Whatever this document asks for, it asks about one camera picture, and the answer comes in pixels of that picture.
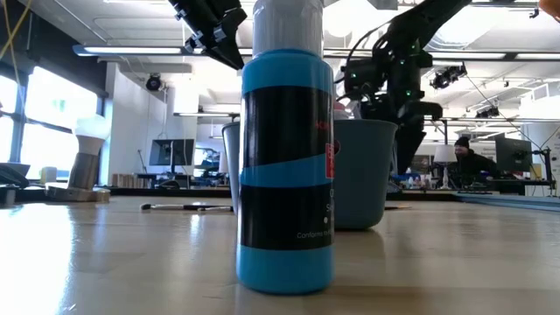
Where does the black computer monitor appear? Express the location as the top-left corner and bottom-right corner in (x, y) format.
(149, 138), (196, 176)
(495, 132), (533, 173)

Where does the small white container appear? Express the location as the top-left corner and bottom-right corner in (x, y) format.
(39, 165), (59, 184)

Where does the white background lampshade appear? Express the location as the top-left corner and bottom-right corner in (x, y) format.
(432, 143), (458, 165)

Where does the small maroon paint bottle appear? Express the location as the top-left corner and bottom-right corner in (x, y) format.
(333, 107), (351, 155)

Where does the person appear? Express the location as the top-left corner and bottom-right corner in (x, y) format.
(451, 136), (500, 190)

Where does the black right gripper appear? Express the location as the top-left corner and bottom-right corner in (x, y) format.
(362, 94), (444, 177)

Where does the black ceiling fixture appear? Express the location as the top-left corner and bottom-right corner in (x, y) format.
(470, 0), (543, 19)

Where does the black background desk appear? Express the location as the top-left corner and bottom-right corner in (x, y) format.
(406, 177), (557, 197)

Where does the black ceiling spotlight cluster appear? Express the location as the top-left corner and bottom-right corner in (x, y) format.
(474, 104), (501, 119)
(430, 63), (468, 90)

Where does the black paintbrush silver ferrule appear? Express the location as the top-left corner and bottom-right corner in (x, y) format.
(140, 203), (233, 212)

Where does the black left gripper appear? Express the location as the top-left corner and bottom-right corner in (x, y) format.
(168, 0), (249, 71)

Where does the wooden slat rack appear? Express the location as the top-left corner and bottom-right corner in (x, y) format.
(111, 173), (148, 189)

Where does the black ceiling camera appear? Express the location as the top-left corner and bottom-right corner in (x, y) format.
(144, 73), (164, 92)

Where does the small blue paint bottle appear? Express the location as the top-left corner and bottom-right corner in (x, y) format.
(235, 0), (336, 296)

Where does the teal plastic bin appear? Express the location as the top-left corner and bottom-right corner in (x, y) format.
(220, 120), (398, 232)

